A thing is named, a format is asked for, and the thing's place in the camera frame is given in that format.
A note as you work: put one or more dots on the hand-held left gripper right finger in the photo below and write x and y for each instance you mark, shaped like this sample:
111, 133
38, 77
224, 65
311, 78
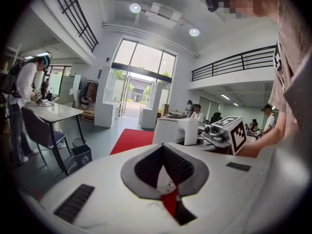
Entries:
219, 191

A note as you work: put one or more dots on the small cardboard box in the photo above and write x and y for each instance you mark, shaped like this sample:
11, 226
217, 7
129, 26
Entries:
165, 108

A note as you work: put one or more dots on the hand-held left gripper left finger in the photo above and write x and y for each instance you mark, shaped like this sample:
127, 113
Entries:
109, 191

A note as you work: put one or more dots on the plain white shelf cabinet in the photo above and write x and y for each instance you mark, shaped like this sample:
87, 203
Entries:
148, 118

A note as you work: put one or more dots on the dark plastic trash bin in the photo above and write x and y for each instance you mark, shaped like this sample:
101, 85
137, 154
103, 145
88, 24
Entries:
82, 156

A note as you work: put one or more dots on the red cloth covered table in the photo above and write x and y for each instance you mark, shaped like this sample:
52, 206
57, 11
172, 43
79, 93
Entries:
131, 140

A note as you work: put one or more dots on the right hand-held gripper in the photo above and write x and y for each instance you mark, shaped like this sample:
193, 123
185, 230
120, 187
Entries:
237, 135

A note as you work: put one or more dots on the black office chair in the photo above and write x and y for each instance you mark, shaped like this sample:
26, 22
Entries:
216, 118

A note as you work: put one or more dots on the grey metal lockers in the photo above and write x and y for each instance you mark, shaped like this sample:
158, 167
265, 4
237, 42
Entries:
69, 89

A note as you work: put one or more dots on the side-room tube light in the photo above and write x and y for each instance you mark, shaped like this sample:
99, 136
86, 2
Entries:
43, 54

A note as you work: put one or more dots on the round ceiling lamp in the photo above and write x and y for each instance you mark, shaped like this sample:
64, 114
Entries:
194, 32
135, 7

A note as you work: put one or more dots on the dark blue chair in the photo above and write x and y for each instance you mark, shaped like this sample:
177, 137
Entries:
39, 128

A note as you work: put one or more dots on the tall glass entrance door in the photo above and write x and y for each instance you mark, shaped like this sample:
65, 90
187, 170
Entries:
146, 57

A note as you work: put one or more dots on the clear water bottle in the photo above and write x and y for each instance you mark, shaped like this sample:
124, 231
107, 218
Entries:
53, 100

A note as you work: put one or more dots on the black curved balcony railing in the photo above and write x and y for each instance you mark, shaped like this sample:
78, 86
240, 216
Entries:
78, 18

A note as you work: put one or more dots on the grey table with black legs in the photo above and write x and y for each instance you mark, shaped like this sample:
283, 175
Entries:
63, 112

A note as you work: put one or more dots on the white shelf cabinet with drawers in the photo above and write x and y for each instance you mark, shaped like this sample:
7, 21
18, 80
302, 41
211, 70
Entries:
104, 116

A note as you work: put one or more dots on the black straight mezzanine railing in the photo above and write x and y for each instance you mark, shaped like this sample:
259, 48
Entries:
231, 62

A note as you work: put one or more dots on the person's pink-brown shirt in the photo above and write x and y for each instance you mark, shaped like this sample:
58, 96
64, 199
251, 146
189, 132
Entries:
295, 57

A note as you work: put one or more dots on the white plastic part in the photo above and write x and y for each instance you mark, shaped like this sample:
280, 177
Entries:
165, 184

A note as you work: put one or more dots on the under-mezzanine tube light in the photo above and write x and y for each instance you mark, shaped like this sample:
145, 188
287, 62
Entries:
225, 96

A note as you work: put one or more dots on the wooden pallets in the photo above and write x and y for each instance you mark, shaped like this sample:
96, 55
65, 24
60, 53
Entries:
86, 114

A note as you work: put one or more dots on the white ceiling air conditioner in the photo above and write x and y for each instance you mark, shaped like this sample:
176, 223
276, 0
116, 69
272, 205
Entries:
163, 14

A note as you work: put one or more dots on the clothes rack with garments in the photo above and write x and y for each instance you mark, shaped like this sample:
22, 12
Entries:
91, 91

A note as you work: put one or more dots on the large side window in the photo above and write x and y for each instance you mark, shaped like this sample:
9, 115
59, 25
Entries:
57, 79

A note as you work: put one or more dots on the person's right forearm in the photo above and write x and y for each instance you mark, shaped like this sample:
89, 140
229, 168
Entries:
265, 138

